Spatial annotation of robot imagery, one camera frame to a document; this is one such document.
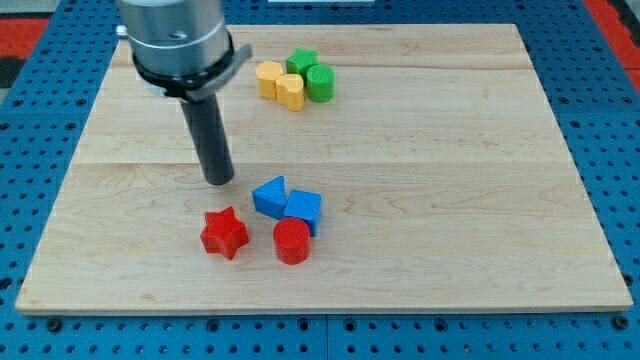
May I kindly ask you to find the green star block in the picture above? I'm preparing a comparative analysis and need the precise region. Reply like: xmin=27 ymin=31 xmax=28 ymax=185
xmin=286 ymin=48 xmax=318 ymax=80

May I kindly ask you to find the red cylinder block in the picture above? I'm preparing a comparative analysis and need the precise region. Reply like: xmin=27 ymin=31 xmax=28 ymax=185
xmin=272 ymin=217 xmax=311 ymax=265

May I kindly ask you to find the yellow hexagon block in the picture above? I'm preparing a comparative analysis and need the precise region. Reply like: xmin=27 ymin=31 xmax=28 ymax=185
xmin=255 ymin=61 xmax=284 ymax=99

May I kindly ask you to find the blue triangle block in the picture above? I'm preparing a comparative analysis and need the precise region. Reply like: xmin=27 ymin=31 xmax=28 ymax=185
xmin=251 ymin=176 xmax=287 ymax=220

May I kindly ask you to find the red star block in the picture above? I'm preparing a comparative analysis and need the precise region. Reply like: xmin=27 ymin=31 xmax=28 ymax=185
xmin=200 ymin=207 xmax=249 ymax=260

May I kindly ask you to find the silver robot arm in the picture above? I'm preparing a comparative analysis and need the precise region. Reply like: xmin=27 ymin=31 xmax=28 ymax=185
xmin=117 ymin=0 xmax=253 ymax=185

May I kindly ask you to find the light wooden board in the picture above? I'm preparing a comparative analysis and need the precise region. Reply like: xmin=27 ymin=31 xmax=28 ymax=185
xmin=16 ymin=24 xmax=633 ymax=316

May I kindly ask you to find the green cylinder block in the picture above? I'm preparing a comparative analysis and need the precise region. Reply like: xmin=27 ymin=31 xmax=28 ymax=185
xmin=307 ymin=64 xmax=335 ymax=103

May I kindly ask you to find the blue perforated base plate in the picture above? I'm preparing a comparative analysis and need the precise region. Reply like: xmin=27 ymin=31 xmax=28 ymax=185
xmin=1 ymin=1 xmax=639 ymax=359

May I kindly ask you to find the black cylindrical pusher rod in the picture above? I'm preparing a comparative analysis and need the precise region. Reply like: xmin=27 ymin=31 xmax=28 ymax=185
xmin=181 ymin=95 xmax=234 ymax=186

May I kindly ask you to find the yellow heart block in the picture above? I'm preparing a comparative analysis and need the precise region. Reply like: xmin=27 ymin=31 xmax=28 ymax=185
xmin=275 ymin=73 xmax=305 ymax=112

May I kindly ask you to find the blue cube block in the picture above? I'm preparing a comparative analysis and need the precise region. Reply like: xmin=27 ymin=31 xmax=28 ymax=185
xmin=284 ymin=189 xmax=322 ymax=237

